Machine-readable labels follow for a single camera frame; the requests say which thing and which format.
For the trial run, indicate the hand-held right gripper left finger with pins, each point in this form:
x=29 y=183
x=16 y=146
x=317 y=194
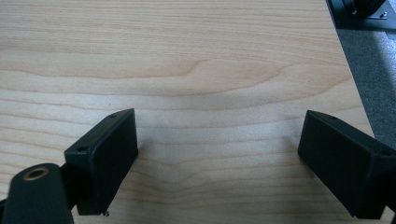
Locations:
x=102 y=161

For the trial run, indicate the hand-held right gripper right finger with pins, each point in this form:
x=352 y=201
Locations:
x=345 y=165

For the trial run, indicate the black metal stand base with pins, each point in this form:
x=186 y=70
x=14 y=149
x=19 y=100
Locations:
x=361 y=14

